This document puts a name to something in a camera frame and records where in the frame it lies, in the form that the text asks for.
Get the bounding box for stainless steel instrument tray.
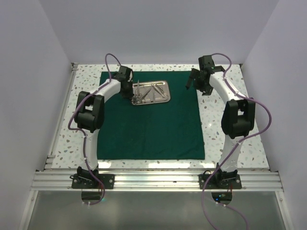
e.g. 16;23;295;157
131;80;171;105

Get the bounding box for thin steel tweezers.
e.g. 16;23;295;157
152;84;164;98
156;85;166;98

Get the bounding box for dark green surgical cloth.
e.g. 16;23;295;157
97;71;205;160

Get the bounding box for steel scalpel handle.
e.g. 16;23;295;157
152;84;156;103

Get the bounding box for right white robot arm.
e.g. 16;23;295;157
186;55;256;188

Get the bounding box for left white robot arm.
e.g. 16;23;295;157
69;66;133;171

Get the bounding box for steel ring-handled scissors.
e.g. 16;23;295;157
135;80;140;104

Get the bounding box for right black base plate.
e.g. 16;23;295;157
198;173;242;189

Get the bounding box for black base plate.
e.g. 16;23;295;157
70;171;115;189
198;173;242;189

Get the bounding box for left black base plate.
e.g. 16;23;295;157
70;171;115;189

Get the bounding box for aluminium front rail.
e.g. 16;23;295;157
31;169;283;192

